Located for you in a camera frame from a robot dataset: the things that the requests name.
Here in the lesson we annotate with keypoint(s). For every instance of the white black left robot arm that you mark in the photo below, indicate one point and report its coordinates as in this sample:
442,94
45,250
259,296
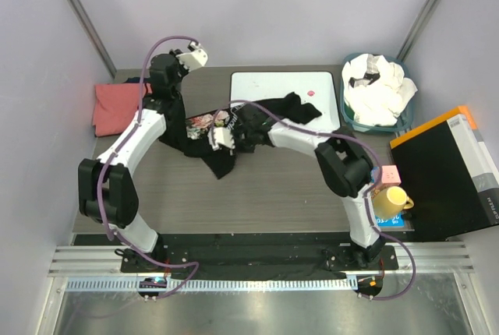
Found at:
106,191

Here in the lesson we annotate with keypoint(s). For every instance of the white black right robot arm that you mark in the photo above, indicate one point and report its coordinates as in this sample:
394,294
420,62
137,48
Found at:
343,160

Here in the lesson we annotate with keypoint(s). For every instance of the white tray board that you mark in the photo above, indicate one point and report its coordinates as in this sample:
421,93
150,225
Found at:
316,88

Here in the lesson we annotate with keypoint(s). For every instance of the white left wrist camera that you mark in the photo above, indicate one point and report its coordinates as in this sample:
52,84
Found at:
194,58

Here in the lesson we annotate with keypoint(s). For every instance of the blue picture book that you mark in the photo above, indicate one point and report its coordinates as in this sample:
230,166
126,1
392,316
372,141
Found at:
395,221

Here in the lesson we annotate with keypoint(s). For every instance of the black floral print t-shirt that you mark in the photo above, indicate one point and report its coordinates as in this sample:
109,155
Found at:
190,135

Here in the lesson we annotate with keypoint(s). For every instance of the black orange box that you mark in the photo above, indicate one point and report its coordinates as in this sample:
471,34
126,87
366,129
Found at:
447,170

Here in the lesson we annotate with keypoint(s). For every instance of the folded coral pink t-shirt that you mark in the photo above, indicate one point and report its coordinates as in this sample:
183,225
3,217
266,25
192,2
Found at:
115,107

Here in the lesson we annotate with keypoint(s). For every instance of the yellow mug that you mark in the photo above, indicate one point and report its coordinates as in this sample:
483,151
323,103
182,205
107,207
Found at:
391,201

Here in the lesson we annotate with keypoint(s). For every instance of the white crumpled t-shirts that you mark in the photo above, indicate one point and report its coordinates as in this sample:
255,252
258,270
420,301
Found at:
376,91

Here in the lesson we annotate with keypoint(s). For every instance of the pink cube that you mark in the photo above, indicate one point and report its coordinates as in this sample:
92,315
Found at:
390,176

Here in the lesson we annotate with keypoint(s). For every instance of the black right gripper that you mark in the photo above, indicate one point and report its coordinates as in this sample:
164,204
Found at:
237,132

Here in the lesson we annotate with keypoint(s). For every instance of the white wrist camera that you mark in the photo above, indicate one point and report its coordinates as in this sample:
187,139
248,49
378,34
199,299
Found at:
221,138
194,58

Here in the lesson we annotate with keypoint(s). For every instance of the aluminium rail frame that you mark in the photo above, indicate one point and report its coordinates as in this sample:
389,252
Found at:
103,268

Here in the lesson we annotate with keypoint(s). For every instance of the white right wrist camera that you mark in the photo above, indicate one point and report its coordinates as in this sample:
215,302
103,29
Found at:
221,138

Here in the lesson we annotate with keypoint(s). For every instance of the folded dark navy t-shirt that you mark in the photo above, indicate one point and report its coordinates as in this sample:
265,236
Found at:
136,80

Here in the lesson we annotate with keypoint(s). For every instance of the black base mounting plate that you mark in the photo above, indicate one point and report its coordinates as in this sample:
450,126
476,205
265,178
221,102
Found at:
277,252

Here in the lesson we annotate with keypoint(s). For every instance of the teal laundry basket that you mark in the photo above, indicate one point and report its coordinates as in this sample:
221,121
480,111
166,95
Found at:
405,117

